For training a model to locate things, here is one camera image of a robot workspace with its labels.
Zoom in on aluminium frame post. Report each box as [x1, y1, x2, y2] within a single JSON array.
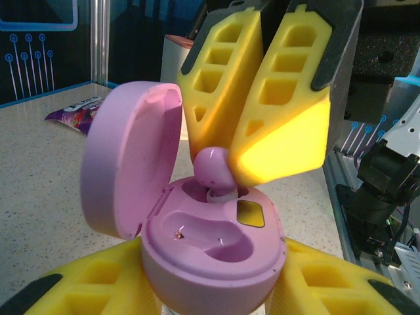
[[90, 0, 109, 88]]

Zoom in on cream knife block orange top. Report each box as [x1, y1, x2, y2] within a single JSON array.
[[160, 33, 198, 89]]

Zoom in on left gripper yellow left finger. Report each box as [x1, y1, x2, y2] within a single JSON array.
[[0, 238, 165, 315]]

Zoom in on purple wireless earbud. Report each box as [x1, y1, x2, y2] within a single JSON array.
[[193, 146, 239, 203]]

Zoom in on purple candy bag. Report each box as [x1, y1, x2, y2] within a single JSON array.
[[45, 95, 106, 135]]

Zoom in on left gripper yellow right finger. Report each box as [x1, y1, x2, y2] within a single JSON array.
[[265, 238, 420, 315]]

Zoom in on purple earbud charging case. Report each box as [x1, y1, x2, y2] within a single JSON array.
[[79, 81, 288, 312]]

